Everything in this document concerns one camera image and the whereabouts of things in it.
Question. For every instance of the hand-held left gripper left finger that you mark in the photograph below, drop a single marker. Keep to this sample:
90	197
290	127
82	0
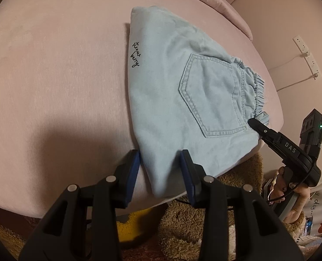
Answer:
132	174

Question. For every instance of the white power strip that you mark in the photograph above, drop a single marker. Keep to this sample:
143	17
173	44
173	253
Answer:
303	47

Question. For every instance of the person's right hand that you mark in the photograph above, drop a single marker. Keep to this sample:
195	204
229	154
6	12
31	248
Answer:
299	206

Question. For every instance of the pink bed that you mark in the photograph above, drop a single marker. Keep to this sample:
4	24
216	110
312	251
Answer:
55	87

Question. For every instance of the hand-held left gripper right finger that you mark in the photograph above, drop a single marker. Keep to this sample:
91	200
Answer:
189	176

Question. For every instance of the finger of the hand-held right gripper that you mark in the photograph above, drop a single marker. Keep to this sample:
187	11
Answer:
261	129

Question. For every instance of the person's right forearm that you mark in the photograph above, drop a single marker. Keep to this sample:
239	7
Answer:
299	231

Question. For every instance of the light blue denim pants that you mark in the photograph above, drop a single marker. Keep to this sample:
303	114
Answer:
177	87

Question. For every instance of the pink padded bed rim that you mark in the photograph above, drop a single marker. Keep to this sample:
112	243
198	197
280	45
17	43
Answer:
226	8

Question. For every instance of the brown fuzzy rug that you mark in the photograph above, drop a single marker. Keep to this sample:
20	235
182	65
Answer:
177	231

